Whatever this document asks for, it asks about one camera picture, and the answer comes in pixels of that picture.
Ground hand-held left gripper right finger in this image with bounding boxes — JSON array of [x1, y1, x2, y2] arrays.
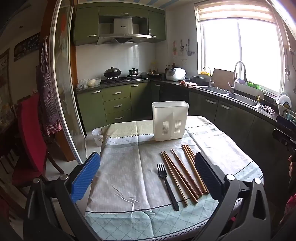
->
[[194, 152, 271, 241]]

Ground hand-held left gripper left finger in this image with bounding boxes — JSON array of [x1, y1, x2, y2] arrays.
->
[[23, 152, 101, 241]]

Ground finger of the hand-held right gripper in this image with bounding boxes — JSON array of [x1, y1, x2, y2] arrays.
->
[[276, 115, 296, 131], [272, 129, 296, 152]]

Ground row of brown chopsticks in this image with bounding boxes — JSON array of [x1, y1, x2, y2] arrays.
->
[[161, 144, 210, 207]]

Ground black plastic fork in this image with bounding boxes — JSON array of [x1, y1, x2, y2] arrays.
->
[[157, 163, 180, 212]]

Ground white plastic utensil holder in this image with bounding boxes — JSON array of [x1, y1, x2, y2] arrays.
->
[[152, 100, 190, 142]]

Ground person's right hand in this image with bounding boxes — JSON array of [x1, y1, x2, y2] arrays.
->
[[288, 154, 296, 186]]

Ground dish rack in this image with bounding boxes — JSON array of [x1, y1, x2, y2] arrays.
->
[[275, 102, 296, 121]]

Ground white plate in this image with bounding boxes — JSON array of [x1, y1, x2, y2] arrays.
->
[[277, 93, 292, 109]]

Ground crumpled dark plastic bag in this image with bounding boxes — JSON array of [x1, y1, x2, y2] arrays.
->
[[259, 105, 275, 115]]

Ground dark kitchen countertop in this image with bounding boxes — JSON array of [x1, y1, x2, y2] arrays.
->
[[76, 77, 285, 121]]

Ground white plastic bin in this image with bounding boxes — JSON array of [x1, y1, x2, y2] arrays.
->
[[92, 127, 104, 147]]

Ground pale checked tablecloth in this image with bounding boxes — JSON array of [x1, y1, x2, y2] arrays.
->
[[84, 115, 264, 241]]

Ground green plastic basin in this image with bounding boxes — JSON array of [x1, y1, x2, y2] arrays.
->
[[246, 81, 262, 90]]

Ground steel double sink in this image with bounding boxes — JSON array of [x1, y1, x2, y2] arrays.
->
[[199, 85, 260, 109]]

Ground hanging metal spoon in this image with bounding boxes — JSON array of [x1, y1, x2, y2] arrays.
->
[[284, 50, 291, 81]]

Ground dark base cabinets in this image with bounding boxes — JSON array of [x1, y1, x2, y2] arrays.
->
[[159, 82, 285, 209]]

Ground red patterned clothing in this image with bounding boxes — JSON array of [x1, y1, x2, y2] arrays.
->
[[281, 192, 296, 232]]

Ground tall steel faucet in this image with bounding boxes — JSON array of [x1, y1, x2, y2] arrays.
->
[[228, 61, 247, 93]]

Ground red upholstered chair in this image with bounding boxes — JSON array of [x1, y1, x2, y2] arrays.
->
[[11, 94, 65, 186]]

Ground wooden cutting board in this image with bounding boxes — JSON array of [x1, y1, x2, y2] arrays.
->
[[211, 68, 236, 87]]

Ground green base cabinets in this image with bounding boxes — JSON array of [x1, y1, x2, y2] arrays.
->
[[76, 81, 162, 131]]

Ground small steel faucet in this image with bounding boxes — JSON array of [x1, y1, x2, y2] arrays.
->
[[202, 67, 214, 87]]

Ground kitchen window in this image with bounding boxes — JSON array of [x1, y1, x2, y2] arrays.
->
[[198, 16, 284, 93]]

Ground checkered hanging apron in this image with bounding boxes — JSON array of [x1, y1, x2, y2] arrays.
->
[[37, 38, 62, 136]]

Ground frosted sliding glass door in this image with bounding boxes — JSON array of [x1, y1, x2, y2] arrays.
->
[[50, 0, 87, 163]]

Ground cluttered wooden table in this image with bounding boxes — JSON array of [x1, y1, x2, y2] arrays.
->
[[0, 102, 21, 130]]

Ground black gas stove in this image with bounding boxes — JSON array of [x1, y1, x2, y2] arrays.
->
[[102, 75, 149, 84]]

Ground white rice cooker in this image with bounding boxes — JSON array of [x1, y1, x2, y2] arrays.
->
[[166, 68, 186, 81]]

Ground black wok with lid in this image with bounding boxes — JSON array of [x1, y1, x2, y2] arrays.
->
[[103, 67, 122, 79]]

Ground hanging metal scoop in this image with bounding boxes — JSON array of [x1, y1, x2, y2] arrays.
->
[[186, 38, 194, 57]]

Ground striped window blind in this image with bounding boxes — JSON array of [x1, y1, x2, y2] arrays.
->
[[194, 0, 278, 22]]

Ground steel range hood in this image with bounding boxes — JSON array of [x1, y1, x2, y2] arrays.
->
[[97, 16, 152, 45]]

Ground framed wall picture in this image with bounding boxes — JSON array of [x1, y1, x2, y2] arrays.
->
[[0, 49, 11, 88]]

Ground dark wall poster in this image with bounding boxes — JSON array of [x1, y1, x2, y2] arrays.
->
[[13, 34, 41, 62]]

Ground green wall cabinets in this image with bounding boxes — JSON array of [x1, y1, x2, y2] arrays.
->
[[73, 5, 167, 46]]

